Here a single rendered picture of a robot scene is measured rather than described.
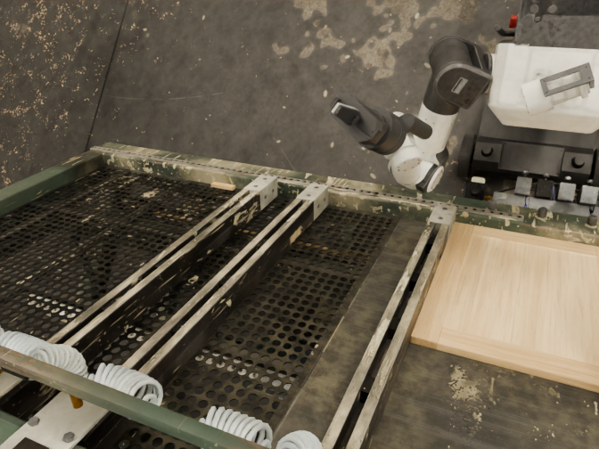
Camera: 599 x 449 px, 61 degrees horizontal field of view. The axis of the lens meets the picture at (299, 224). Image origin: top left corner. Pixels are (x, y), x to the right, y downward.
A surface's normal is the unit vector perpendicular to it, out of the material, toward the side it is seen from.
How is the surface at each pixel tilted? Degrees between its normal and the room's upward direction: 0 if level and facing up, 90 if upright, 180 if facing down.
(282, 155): 0
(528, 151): 0
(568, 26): 23
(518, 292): 56
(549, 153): 0
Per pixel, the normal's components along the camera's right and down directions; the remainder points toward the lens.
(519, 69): -0.40, 0.26
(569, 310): -0.02, -0.88
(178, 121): -0.35, -0.13
